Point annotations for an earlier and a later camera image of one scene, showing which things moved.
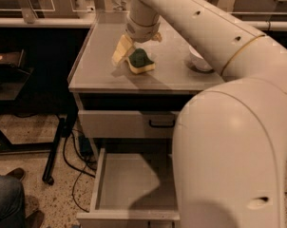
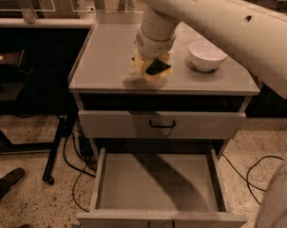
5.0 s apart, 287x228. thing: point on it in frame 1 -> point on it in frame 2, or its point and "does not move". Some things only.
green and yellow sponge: x=140 y=63 -> x=157 y=70
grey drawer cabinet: x=129 y=97 does not move
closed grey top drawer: x=127 y=123 does not move
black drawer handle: x=162 y=125 does not move
